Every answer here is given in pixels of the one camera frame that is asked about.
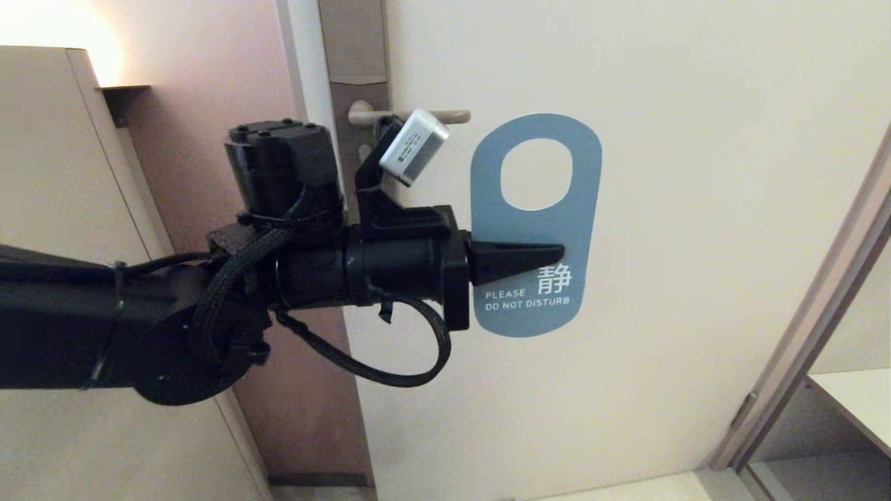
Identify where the white and blue door hanger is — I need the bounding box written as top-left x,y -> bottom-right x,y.
470,113 -> 604,339

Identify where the white room door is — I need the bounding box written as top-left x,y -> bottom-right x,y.
277,0 -> 891,501

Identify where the brown metal lock plate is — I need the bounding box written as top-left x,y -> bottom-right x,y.
318,0 -> 391,223

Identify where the white closet shelf board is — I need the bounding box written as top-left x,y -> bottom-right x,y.
806,369 -> 891,459

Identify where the black left camera mount bracket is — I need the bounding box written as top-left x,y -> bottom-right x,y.
354,116 -> 460,241

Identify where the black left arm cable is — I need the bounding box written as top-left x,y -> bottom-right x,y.
275,296 -> 452,388

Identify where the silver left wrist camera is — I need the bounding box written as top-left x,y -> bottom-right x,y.
379,109 -> 451,187

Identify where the metal door handle lever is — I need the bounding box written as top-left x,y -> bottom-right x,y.
347,101 -> 472,127

